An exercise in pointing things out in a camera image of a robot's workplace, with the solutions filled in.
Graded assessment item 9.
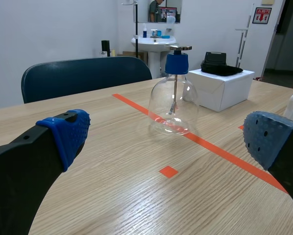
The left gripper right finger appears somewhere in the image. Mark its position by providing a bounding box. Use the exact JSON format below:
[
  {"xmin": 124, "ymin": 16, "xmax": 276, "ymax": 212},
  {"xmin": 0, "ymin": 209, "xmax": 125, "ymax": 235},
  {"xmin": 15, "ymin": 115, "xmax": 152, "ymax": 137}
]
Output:
[{"xmin": 243, "ymin": 111, "xmax": 293, "ymax": 216}]

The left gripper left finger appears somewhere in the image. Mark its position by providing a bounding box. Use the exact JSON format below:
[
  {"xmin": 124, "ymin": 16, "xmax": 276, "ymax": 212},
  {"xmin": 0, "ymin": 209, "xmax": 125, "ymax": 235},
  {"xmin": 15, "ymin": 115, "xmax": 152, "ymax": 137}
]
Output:
[{"xmin": 0, "ymin": 109, "xmax": 91, "ymax": 235}]

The white box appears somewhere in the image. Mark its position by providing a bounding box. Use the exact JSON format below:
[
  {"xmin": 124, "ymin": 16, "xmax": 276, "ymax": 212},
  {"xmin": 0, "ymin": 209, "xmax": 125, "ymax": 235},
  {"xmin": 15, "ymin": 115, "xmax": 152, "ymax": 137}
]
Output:
[{"xmin": 182, "ymin": 69, "xmax": 256, "ymax": 112}]

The black fur patch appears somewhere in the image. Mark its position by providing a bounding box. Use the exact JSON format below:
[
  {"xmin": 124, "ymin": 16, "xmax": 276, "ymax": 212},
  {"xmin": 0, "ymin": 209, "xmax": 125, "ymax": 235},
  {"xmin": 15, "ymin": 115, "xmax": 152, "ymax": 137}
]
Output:
[{"xmin": 201, "ymin": 64, "xmax": 244, "ymax": 77}]

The black bag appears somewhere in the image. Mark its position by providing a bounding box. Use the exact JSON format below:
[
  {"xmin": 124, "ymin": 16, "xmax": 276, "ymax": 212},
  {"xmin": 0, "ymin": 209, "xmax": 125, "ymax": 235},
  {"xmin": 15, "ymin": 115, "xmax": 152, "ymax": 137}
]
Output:
[{"xmin": 203, "ymin": 51, "xmax": 227, "ymax": 66}]

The dark blue chair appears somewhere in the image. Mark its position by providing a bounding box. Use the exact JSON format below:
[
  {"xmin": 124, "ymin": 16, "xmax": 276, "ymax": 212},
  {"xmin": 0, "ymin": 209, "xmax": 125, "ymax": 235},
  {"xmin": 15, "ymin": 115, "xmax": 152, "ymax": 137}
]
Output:
[{"xmin": 21, "ymin": 56, "xmax": 153, "ymax": 104}]

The clear glass flask blue stopper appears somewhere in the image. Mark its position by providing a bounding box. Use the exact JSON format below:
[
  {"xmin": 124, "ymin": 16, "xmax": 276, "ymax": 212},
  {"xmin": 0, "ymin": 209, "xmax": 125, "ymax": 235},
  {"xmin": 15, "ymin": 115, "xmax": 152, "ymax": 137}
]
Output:
[{"xmin": 148, "ymin": 45, "xmax": 200, "ymax": 136}]

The white wash basin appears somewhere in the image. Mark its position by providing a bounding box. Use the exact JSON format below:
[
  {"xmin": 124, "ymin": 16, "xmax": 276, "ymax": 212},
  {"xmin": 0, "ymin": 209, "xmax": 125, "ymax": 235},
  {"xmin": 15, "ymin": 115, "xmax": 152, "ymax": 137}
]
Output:
[{"xmin": 131, "ymin": 35, "xmax": 177, "ymax": 79}]

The red and white wall sign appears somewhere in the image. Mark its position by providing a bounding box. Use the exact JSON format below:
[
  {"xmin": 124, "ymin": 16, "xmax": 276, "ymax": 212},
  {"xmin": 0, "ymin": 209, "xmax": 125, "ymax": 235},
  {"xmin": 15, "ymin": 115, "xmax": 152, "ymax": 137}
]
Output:
[{"xmin": 252, "ymin": 7, "xmax": 272, "ymax": 25}]

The wall mirror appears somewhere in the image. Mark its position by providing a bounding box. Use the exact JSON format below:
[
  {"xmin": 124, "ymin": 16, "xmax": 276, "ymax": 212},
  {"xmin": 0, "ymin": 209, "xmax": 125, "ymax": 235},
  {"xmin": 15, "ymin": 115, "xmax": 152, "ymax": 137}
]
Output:
[{"xmin": 133, "ymin": 0, "xmax": 183, "ymax": 24}]

